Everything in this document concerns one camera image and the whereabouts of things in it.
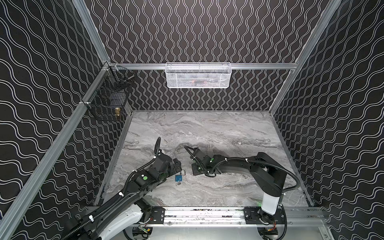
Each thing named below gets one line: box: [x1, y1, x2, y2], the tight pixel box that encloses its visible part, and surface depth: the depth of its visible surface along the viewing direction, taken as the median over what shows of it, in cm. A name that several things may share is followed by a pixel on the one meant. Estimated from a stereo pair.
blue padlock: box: [175, 169, 186, 182], surface depth 87 cm
